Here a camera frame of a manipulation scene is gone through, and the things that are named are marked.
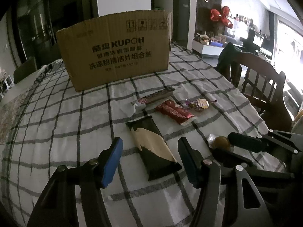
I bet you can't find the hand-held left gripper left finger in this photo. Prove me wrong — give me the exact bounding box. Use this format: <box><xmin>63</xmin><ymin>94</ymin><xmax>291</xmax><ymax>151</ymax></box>
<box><xmin>27</xmin><ymin>137</ymin><xmax>123</xmax><ymax>227</ymax></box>

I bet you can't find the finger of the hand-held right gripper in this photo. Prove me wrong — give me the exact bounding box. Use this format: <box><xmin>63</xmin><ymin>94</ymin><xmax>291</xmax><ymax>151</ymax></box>
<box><xmin>212</xmin><ymin>148</ymin><xmax>295</xmax><ymax>183</ymax></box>
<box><xmin>228</xmin><ymin>129</ymin><xmax>303</xmax><ymax>154</ymax></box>

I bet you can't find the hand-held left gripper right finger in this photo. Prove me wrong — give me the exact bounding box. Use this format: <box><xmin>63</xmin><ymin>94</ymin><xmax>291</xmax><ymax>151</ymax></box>
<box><xmin>177</xmin><ymin>137</ymin><xmax>271</xmax><ymax>227</ymax></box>

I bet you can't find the brown round snack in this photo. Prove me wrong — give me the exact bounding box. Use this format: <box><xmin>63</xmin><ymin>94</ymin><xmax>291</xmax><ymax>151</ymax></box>
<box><xmin>207</xmin><ymin>134</ymin><xmax>234</xmax><ymax>152</ymax></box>

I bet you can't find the dark snack packet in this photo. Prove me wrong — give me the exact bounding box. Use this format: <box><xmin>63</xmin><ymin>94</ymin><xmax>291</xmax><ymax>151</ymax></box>
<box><xmin>125</xmin><ymin>115</ymin><xmax>182</xmax><ymax>182</ymax></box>

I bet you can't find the brown cardboard box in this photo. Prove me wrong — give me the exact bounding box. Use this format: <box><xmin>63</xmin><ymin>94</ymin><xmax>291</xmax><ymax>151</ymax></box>
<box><xmin>56</xmin><ymin>9</ymin><xmax>173</xmax><ymax>92</ymax></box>

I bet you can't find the red snack packet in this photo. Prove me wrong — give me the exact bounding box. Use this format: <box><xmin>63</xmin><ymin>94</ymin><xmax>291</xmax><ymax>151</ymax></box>
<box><xmin>155</xmin><ymin>100</ymin><xmax>198</xmax><ymax>126</ymax></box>

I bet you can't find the white checked tablecloth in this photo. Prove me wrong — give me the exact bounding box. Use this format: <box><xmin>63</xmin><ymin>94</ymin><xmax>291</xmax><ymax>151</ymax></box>
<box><xmin>0</xmin><ymin>41</ymin><xmax>294</xmax><ymax>227</ymax></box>

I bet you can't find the gold wrapped candy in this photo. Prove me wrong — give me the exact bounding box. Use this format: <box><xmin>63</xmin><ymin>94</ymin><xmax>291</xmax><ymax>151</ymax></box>
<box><xmin>193</xmin><ymin>99</ymin><xmax>210</xmax><ymax>110</ymax></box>

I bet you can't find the brown wooden chair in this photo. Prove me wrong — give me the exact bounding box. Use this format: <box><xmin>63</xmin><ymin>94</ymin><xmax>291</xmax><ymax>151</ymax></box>
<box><xmin>231</xmin><ymin>52</ymin><xmax>293</xmax><ymax>132</ymax></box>

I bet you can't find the long dark snack strip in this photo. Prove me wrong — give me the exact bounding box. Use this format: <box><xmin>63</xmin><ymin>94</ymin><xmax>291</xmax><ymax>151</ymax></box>
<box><xmin>131</xmin><ymin>87</ymin><xmax>176</xmax><ymax>106</ymax></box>

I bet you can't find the dark jacket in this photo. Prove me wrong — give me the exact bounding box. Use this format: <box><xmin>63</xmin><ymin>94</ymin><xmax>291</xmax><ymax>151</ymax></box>
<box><xmin>216</xmin><ymin>43</ymin><xmax>243</xmax><ymax>81</ymax></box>

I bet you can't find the white low cabinet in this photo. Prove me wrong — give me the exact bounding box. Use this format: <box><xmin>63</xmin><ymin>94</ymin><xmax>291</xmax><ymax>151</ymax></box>
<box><xmin>192</xmin><ymin>38</ymin><xmax>225</xmax><ymax>58</ymax></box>

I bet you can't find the grey floral table cover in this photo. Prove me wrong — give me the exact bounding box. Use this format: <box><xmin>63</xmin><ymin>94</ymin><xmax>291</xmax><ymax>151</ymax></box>
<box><xmin>0</xmin><ymin>76</ymin><xmax>43</xmax><ymax>145</ymax></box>

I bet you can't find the row of shelf ornaments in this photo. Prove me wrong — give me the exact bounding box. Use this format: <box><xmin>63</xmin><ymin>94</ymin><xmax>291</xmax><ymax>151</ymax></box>
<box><xmin>233</xmin><ymin>14</ymin><xmax>255</xmax><ymax>28</ymax></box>

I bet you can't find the dark upholstered chair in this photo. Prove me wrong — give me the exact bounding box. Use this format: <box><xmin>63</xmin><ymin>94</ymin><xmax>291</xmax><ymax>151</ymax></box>
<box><xmin>13</xmin><ymin>57</ymin><xmax>38</xmax><ymax>85</ymax></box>
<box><xmin>51</xmin><ymin>42</ymin><xmax>63</xmax><ymax>62</ymax></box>

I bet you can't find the red bow decoration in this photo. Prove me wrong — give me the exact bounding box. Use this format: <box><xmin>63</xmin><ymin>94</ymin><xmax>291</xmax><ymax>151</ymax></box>
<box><xmin>209</xmin><ymin>6</ymin><xmax>234</xmax><ymax>28</ymax></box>

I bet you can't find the small white cube shelf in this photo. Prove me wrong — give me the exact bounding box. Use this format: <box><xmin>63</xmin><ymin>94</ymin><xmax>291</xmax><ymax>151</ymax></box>
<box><xmin>0</xmin><ymin>74</ymin><xmax>14</xmax><ymax>98</ymax></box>

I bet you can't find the dark hallway door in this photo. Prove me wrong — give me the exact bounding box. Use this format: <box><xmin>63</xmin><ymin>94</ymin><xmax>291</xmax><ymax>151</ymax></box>
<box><xmin>177</xmin><ymin>0</ymin><xmax>197</xmax><ymax>48</ymax></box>

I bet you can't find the dark glass double door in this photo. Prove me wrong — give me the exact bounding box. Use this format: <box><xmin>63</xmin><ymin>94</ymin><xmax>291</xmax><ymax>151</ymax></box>
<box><xmin>14</xmin><ymin>0</ymin><xmax>95</xmax><ymax>65</ymax></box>

